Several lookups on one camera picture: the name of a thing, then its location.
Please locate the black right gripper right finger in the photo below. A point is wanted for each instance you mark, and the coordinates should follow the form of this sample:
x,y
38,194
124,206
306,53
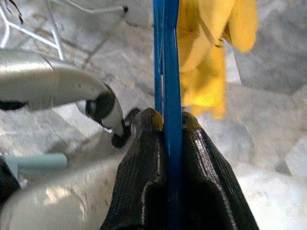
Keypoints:
x,y
211,187

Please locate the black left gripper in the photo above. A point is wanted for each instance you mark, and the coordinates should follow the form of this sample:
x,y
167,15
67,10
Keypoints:
x,y
127,130

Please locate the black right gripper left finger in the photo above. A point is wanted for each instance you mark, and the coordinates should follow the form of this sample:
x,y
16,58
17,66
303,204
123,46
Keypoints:
x,y
141,179

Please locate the blue plastic hanger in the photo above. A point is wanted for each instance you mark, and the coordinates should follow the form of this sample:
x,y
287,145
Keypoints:
x,y
171,72

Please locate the yellow shirt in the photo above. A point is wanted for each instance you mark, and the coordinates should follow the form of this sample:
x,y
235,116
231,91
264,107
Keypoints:
x,y
204,72

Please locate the white folding table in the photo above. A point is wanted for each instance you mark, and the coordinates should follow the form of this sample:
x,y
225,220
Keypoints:
x,y
58,40

